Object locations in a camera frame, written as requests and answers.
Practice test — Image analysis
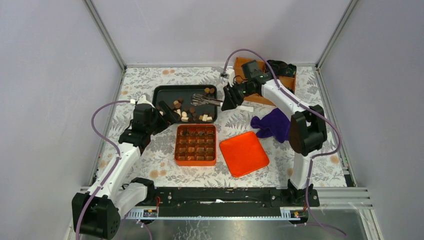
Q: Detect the orange box lid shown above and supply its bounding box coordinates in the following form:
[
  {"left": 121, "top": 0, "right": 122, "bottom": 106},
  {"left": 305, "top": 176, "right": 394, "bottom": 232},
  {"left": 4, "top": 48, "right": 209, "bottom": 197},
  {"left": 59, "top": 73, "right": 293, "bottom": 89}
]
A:
[{"left": 219, "top": 131, "right": 270, "bottom": 178}]

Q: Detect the purple cloth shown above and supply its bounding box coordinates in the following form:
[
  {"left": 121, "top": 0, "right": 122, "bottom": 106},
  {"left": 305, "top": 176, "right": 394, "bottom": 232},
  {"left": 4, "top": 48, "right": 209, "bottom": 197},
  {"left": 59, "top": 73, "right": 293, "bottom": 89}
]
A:
[{"left": 250, "top": 108, "right": 290, "bottom": 143}]

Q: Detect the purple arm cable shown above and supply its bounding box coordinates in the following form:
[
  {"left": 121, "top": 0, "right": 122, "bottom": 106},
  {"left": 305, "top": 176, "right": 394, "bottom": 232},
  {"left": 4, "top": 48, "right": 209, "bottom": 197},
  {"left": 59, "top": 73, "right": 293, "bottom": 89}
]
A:
[
  {"left": 222, "top": 48, "right": 349, "bottom": 239},
  {"left": 74, "top": 100, "right": 137, "bottom": 240}
]

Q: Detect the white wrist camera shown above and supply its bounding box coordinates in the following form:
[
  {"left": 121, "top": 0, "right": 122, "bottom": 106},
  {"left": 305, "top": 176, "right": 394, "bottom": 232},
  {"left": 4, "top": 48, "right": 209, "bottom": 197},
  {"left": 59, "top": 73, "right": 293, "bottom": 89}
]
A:
[
  {"left": 219, "top": 67, "right": 236, "bottom": 87},
  {"left": 136, "top": 94, "right": 155, "bottom": 108}
]

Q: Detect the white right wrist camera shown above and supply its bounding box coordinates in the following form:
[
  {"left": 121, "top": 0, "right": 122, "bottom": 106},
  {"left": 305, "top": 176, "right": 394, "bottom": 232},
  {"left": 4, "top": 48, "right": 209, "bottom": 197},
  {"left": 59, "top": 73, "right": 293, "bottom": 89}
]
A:
[{"left": 219, "top": 67, "right": 236, "bottom": 87}]

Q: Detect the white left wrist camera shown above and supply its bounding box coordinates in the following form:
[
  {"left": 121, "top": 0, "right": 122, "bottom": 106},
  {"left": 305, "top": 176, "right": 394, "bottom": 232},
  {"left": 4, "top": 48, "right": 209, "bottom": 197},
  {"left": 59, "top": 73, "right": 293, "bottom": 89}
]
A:
[{"left": 136, "top": 94, "right": 155, "bottom": 108}]

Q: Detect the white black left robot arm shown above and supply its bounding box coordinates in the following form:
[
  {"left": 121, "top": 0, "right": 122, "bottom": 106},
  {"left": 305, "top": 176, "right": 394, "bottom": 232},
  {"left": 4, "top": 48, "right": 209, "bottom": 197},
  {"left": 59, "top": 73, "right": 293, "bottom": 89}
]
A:
[{"left": 71, "top": 99, "right": 180, "bottom": 240}]

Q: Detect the metal tongs white handle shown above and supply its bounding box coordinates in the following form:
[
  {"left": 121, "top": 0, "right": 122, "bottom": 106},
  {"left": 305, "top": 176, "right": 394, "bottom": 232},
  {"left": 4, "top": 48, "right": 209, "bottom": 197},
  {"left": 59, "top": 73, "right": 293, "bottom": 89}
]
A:
[{"left": 190, "top": 93, "right": 255, "bottom": 114}]

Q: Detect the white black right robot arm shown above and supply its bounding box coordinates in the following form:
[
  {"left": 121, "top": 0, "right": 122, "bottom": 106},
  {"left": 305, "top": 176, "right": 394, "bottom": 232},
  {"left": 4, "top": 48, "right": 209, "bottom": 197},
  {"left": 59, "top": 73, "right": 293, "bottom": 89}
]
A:
[{"left": 220, "top": 60, "right": 328, "bottom": 206}]

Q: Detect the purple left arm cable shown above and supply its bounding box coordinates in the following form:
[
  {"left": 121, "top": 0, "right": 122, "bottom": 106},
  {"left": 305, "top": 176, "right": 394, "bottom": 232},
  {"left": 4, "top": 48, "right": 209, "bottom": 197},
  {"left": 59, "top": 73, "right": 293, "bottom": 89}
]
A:
[{"left": 74, "top": 100, "right": 137, "bottom": 240}]

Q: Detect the black chocolate tray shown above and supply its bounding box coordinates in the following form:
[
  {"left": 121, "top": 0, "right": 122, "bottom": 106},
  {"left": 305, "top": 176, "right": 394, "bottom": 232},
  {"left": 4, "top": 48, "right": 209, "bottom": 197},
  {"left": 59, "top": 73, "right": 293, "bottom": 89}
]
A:
[{"left": 152, "top": 84, "right": 218, "bottom": 124}]

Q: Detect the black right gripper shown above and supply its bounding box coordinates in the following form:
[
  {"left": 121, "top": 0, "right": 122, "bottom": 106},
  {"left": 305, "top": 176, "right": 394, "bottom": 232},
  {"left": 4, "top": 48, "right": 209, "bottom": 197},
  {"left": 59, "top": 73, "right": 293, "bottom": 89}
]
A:
[{"left": 221, "top": 80, "right": 256, "bottom": 112}]

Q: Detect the orange chocolate box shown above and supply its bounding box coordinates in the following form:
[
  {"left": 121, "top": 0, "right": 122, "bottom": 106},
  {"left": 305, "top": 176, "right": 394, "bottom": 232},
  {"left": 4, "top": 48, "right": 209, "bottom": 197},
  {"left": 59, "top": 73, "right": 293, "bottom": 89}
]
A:
[{"left": 174, "top": 124, "right": 217, "bottom": 167}]

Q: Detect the orange compartment organizer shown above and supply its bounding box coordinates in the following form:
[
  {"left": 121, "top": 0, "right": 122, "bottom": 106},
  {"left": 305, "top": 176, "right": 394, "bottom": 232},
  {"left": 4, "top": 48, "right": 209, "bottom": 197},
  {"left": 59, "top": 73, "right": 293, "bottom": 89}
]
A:
[{"left": 232, "top": 57, "right": 296, "bottom": 106}]

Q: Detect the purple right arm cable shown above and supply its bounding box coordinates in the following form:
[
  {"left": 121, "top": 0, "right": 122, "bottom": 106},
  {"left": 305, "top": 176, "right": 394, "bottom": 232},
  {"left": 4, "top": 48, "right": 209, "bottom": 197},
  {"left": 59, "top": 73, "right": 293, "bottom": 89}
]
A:
[{"left": 222, "top": 48, "right": 349, "bottom": 239}]

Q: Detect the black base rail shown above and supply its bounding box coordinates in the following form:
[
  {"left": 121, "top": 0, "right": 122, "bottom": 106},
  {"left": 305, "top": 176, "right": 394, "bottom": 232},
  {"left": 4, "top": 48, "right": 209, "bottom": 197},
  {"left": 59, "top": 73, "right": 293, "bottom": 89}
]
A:
[{"left": 134, "top": 187, "right": 320, "bottom": 219}]

